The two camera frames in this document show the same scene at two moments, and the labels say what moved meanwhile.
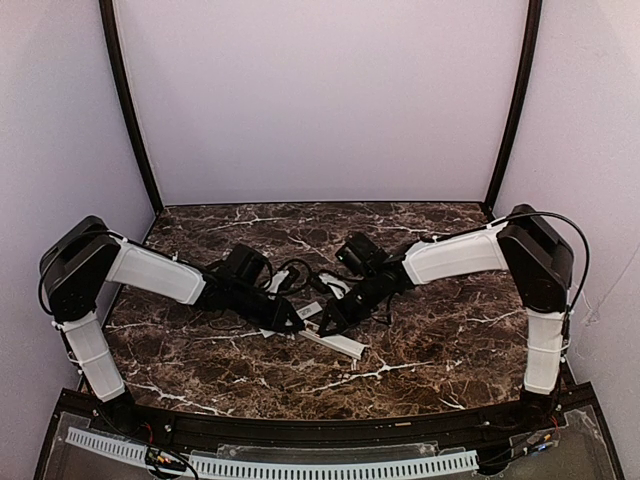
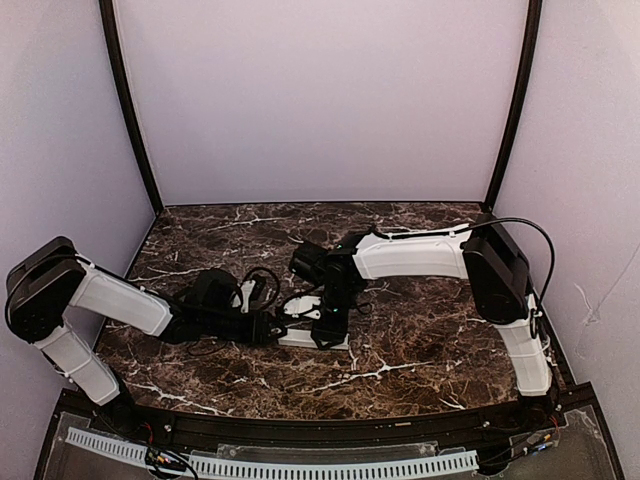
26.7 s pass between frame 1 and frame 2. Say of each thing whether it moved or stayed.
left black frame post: stayed
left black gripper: moved
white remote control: moved
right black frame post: stayed
